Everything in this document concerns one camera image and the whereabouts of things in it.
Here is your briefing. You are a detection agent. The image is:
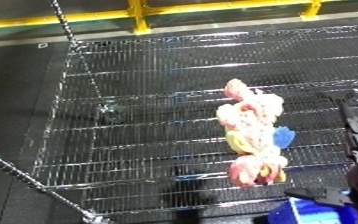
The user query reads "pink soft toy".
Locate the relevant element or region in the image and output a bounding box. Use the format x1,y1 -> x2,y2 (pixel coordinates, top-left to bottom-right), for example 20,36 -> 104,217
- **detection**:
214,78 -> 299,188

